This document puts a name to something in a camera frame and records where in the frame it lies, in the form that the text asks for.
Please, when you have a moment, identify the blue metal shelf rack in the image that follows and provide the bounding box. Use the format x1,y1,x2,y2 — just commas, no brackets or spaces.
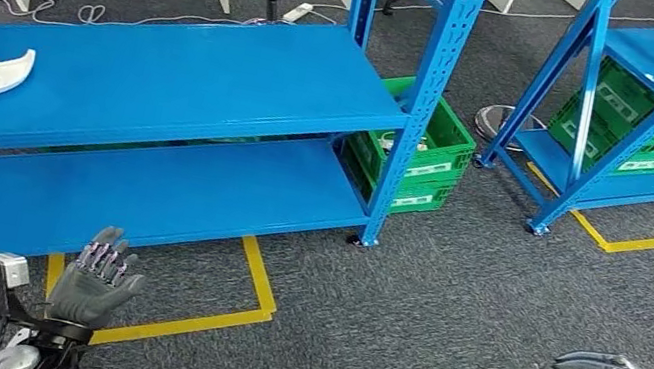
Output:
0,0,491,369
464,0,654,257

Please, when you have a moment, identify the chrome stanchion base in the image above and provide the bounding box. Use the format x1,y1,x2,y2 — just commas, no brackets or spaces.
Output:
469,99,550,156

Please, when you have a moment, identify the white power strip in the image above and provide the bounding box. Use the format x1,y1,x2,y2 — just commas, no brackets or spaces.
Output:
280,0,316,26

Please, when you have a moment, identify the white floor cable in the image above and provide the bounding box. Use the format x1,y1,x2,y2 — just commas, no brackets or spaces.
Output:
0,0,359,76

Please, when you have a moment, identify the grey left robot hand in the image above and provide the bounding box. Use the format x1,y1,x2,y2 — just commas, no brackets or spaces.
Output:
42,217,154,338

